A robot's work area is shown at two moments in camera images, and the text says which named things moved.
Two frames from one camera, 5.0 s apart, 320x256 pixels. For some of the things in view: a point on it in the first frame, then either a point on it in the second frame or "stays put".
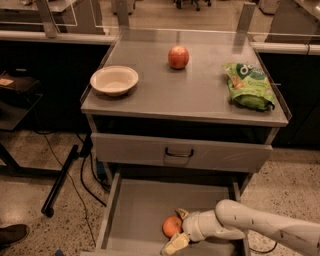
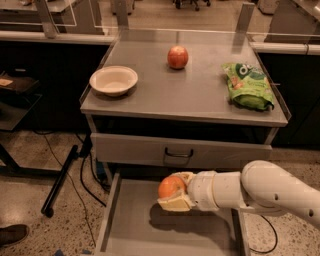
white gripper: [192, 225] to [201, 191]
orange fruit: [171, 226] to [170, 186]
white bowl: [114, 81] stays put
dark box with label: [17, 83] stays put
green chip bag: [249, 87] stays put
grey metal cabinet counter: [215, 86] stays put
